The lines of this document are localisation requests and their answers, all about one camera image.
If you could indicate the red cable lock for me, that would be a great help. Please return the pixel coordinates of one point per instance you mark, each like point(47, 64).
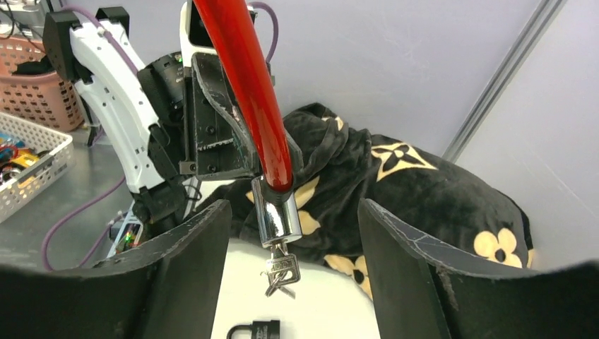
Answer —
point(231, 30)

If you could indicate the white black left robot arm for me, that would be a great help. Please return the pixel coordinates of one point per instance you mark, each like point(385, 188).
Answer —
point(168, 121)

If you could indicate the white plastic basket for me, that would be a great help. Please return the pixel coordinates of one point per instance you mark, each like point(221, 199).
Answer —
point(32, 158)

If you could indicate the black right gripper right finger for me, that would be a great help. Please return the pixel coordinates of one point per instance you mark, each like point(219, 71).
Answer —
point(425, 288)

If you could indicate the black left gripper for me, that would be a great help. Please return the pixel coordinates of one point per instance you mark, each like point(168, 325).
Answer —
point(217, 142)

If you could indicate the black padlock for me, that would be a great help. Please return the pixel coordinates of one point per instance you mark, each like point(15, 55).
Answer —
point(258, 329)

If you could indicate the pink plastic basket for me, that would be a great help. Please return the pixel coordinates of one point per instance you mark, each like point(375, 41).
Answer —
point(44, 98)

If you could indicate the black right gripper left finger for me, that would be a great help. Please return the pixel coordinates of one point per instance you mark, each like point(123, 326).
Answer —
point(167, 287)

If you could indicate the black floral patterned blanket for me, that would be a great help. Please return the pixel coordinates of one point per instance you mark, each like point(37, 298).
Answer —
point(343, 165)

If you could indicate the red cable lock keys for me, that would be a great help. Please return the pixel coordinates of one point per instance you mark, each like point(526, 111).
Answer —
point(282, 269)

